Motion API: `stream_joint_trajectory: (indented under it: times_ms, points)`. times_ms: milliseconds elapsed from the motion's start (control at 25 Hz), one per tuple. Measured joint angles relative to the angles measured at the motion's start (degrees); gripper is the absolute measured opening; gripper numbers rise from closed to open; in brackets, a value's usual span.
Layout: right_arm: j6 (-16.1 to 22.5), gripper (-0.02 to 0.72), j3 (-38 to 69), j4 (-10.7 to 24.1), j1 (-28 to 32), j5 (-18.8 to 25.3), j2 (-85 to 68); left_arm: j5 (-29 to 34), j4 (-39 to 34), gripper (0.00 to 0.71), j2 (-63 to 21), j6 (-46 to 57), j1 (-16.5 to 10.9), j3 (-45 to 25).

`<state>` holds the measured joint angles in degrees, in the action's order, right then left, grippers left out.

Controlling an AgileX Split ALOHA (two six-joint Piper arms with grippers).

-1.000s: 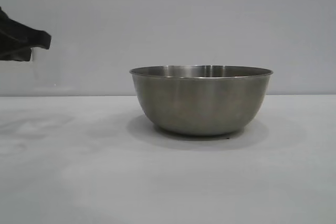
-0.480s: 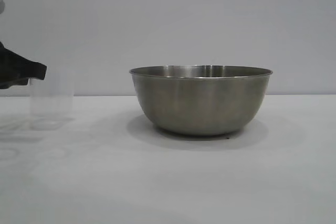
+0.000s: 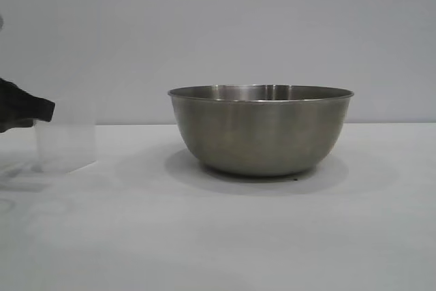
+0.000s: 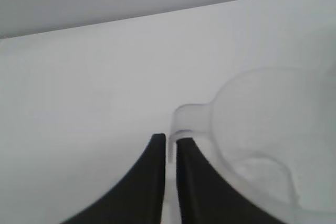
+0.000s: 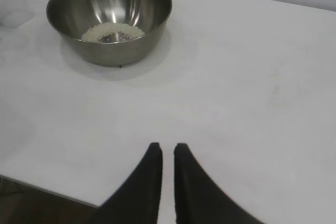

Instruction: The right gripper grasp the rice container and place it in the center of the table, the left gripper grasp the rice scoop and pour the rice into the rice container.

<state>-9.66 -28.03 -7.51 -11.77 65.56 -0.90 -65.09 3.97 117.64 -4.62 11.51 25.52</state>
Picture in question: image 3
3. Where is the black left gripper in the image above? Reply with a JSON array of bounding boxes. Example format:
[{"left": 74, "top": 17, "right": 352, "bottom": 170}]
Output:
[{"left": 0, "top": 78, "right": 57, "bottom": 134}]

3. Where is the clear plastic measuring cup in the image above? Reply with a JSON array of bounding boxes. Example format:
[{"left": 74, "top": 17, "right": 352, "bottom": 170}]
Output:
[{"left": 33, "top": 99, "right": 97, "bottom": 173}]

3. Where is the stainless steel mixing bowl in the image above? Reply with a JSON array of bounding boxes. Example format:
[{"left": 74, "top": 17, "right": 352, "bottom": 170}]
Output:
[{"left": 167, "top": 84, "right": 355, "bottom": 178}]

